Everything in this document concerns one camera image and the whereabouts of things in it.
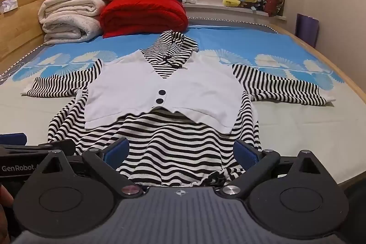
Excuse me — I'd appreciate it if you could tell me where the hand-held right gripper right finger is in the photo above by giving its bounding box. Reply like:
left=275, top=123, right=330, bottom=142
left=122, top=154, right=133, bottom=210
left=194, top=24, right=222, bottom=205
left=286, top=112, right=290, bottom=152
left=219, top=139, right=329, bottom=199

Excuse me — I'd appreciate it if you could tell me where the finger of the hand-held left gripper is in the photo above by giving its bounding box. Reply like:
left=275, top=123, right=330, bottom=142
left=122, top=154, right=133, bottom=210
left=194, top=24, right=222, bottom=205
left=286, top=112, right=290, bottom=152
left=0, top=132, right=27, bottom=146
left=0, top=139, right=75, bottom=156

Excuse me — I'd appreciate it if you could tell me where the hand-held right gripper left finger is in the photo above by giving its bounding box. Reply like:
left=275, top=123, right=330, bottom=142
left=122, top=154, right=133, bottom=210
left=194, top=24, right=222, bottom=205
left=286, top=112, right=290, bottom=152
left=31, top=138, right=143, bottom=199

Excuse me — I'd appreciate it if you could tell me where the black white striped hooded top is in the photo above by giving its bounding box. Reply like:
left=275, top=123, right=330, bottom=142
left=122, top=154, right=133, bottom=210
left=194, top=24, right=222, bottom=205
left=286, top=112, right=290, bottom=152
left=21, top=29, right=336, bottom=188

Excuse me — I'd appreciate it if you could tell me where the person's left hand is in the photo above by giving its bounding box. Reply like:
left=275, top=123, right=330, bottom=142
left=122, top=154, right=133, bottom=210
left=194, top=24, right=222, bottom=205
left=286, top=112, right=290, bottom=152
left=0, top=185, right=14, bottom=236

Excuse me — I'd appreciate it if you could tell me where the blue cream patterned bed sheet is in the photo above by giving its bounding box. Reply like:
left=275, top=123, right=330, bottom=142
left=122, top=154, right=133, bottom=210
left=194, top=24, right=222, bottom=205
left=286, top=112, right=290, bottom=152
left=0, top=24, right=366, bottom=186

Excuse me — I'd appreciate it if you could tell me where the cream folded blanket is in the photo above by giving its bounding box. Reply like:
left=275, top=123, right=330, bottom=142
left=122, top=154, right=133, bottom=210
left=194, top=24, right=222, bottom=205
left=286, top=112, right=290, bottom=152
left=42, top=15, right=101, bottom=46
left=38, top=0, right=108, bottom=24

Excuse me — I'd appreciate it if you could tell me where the tissue box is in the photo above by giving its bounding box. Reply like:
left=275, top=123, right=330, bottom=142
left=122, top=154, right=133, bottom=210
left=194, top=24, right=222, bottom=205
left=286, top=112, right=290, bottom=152
left=0, top=0, right=19, bottom=15

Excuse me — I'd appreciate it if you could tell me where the purple panel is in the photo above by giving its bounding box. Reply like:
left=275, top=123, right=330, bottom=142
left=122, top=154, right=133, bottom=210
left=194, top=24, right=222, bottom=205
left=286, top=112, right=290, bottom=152
left=294, top=13, right=320, bottom=48

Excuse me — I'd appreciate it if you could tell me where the red folded blanket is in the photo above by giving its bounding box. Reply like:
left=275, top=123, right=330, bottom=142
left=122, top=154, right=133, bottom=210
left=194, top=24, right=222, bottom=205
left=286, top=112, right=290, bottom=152
left=100, top=0, right=189, bottom=39

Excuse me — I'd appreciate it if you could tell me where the white window sill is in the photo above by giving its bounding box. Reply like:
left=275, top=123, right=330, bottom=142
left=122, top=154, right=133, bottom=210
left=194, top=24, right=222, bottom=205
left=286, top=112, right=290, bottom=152
left=183, top=1, right=286, bottom=22

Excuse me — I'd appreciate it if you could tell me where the wooden bed frame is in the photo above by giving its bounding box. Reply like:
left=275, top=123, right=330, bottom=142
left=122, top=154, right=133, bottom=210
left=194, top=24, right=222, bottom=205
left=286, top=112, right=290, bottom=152
left=0, top=0, right=366, bottom=190

